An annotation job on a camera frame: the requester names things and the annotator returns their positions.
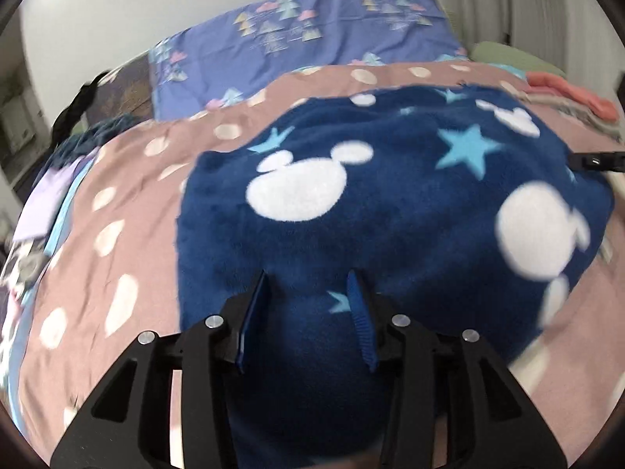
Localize blue fleece pajama top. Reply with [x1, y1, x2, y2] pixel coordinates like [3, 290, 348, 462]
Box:
[176, 84, 616, 469]

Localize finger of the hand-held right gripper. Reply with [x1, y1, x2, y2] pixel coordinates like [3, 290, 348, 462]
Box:
[569, 152, 625, 173]

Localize purple tree-print pillow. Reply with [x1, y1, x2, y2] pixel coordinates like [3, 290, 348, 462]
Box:
[149, 0, 472, 120]

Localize pink polka-dot blanket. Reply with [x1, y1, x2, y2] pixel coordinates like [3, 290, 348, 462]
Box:
[10, 61, 625, 455]

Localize white curtain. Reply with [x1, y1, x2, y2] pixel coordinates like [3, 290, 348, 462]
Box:
[444, 0, 587, 64]

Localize beige folded garments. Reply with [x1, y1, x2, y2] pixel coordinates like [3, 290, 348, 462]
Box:
[530, 93, 625, 140]

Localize grey cloth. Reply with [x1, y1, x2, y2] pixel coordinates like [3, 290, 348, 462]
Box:
[12, 249, 50, 279]

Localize blue-grey knit blanket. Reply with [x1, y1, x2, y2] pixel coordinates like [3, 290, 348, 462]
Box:
[49, 115, 142, 167]

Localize black garment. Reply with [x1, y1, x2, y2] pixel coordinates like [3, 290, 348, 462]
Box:
[51, 71, 111, 145]

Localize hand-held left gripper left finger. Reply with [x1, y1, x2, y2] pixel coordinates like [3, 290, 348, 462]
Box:
[51, 270, 268, 469]

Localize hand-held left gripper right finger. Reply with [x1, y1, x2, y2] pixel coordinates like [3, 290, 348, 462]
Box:
[346, 270, 570, 469]

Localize lavender cloth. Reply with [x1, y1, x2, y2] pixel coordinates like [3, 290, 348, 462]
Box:
[12, 159, 93, 242]

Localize dark tree-print bed sheet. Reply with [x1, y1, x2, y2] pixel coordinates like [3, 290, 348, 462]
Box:
[85, 54, 157, 125]

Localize stack of folded clothes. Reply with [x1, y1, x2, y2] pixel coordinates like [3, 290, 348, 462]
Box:
[526, 71, 618, 120]

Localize green pillow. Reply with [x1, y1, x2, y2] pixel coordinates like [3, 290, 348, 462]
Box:
[471, 40, 567, 79]

